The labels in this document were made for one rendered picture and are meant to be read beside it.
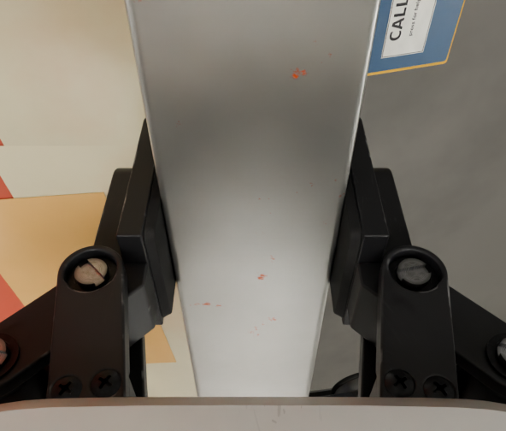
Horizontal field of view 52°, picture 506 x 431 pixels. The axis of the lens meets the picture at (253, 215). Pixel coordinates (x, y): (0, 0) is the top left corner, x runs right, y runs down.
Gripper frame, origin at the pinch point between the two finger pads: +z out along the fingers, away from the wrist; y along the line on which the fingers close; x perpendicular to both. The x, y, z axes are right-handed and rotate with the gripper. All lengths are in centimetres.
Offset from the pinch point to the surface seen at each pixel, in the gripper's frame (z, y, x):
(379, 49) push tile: 33.6, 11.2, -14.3
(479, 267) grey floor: 167, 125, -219
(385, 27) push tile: 33.6, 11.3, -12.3
